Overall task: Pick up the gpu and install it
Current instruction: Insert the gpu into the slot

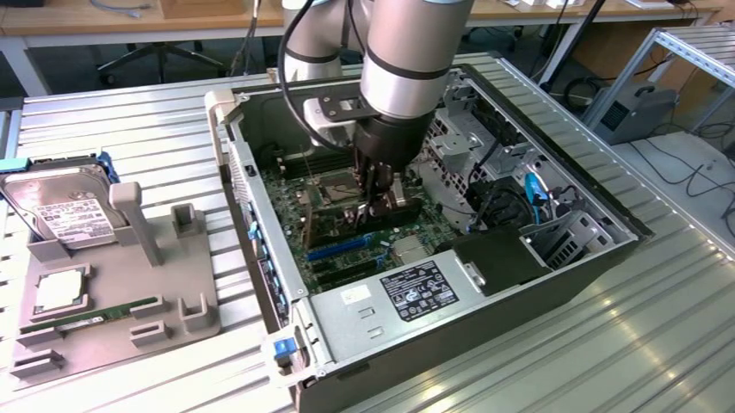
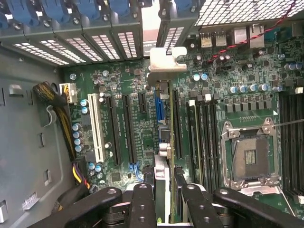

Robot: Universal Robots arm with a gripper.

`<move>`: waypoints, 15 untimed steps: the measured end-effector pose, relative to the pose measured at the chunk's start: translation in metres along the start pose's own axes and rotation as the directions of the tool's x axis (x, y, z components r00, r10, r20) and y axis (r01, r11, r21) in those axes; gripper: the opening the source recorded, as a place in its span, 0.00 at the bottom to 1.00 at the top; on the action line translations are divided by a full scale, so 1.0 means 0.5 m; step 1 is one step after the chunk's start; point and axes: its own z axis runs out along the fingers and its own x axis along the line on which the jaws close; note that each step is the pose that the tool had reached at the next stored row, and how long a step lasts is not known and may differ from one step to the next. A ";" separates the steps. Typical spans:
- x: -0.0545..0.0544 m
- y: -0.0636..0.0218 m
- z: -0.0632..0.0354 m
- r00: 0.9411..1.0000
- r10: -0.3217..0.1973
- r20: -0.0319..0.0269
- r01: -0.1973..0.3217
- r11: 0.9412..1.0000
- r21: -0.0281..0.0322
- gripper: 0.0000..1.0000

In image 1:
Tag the silver CPU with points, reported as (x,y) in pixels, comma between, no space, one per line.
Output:
(58,290)

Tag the CPU socket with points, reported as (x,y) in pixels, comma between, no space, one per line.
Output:
(333,187)

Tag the grey parts rack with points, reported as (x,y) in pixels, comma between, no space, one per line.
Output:
(115,284)

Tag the thin socket locking lever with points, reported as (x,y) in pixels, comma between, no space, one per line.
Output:
(309,161)

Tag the black plastic air shroud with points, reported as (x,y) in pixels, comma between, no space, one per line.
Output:
(500,262)

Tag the open black PC case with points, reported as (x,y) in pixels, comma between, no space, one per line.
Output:
(489,327)

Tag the brown cardboard box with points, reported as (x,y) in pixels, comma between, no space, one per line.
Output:
(201,8)

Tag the black expansion slot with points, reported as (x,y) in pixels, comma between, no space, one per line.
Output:
(350,275)

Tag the black office chair base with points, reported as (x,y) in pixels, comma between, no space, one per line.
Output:
(162,53)
(494,32)

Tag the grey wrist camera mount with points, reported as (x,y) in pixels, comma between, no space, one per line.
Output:
(330,129)

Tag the green motherboard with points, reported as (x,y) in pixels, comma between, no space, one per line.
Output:
(287,202)

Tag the green RAM stick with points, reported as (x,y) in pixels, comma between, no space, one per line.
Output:
(81,322)

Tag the silver chipset heatsink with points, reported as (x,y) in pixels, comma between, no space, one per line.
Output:
(410,250)

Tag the perforated metal disk bay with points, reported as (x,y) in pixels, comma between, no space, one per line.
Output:
(569,245)

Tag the black slanted pole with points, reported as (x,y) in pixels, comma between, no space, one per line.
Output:
(592,10)

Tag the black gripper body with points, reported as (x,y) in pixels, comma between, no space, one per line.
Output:
(390,137)

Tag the silver power supply unit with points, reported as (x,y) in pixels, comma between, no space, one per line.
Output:
(357,327)

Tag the aluminium slat side table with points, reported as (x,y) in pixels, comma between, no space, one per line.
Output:
(689,43)

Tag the silver drive cage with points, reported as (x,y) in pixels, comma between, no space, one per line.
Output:
(454,172)

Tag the blue disk carrier bracket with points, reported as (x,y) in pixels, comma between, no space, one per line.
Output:
(14,166)

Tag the wooden desk white frame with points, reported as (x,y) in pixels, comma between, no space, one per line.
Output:
(86,23)
(517,15)

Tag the silver hard disk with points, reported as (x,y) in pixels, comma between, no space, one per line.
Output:
(75,215)

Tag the blue case latch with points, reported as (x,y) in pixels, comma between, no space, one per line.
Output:
(285,348)

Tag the blue expansion slot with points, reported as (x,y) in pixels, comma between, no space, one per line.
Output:
(339,250)

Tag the black graphics card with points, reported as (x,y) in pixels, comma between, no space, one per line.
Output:
(397,217)

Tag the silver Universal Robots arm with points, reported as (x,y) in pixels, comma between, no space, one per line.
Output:
(407,51)

